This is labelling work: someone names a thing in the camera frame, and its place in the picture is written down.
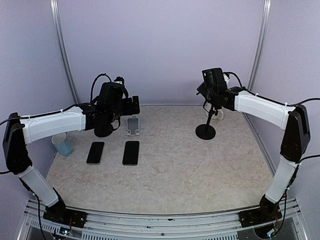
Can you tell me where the aluminium frame post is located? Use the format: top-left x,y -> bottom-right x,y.
50,0 -> 80,104
246,0 -> 272,92

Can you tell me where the right aluminium frame post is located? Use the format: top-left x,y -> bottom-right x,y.
246,0 -> 272,92

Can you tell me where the left aluminium frame post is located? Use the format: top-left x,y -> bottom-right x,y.
50,0 -> 80,104

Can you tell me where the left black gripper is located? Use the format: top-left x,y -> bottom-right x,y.
107,95 -> 140,124

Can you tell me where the black round-base phone stand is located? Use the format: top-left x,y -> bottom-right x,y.
94,124 -> 114,138

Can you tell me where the black tripod clamp stand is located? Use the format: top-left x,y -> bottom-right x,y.
195,105 -> 216,141

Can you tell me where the front aluminium rail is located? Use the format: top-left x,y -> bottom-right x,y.
17,198 -> 310,240

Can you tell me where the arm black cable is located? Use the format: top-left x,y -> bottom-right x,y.
0,73 -> 126,176
224,71 -> 320,163

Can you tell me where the white wedge phone stand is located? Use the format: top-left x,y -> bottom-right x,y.
126,116 -> 140,136

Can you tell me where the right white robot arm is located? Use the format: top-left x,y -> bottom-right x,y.
197,67 -> 311,222

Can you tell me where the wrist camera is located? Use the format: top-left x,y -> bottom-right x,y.
114,76 -> 125,85
223,73 -> 230,84

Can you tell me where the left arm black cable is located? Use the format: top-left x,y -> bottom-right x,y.
0,73 -> 126,176

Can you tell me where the white mug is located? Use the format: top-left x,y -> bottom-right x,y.
204,103 -> 224,120

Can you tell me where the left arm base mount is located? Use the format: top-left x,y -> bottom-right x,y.
43,208 -> 87,229

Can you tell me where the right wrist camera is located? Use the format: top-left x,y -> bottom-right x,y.
223,73 -> 230,84

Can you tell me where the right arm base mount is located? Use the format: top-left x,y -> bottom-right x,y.
238,207 -> 282,228

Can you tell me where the light blue mug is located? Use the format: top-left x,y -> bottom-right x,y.
51,133 -> 72,157

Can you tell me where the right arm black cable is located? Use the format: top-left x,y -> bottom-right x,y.
224,71 -> 320,163

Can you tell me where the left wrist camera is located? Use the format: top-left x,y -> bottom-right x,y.
114,76 -> 125,85

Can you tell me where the black phone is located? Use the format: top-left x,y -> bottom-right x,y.
86,141 -> 105,165
122,141 -> 140,166

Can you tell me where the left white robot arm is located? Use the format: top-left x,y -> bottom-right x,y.
2,82 -> 140,223

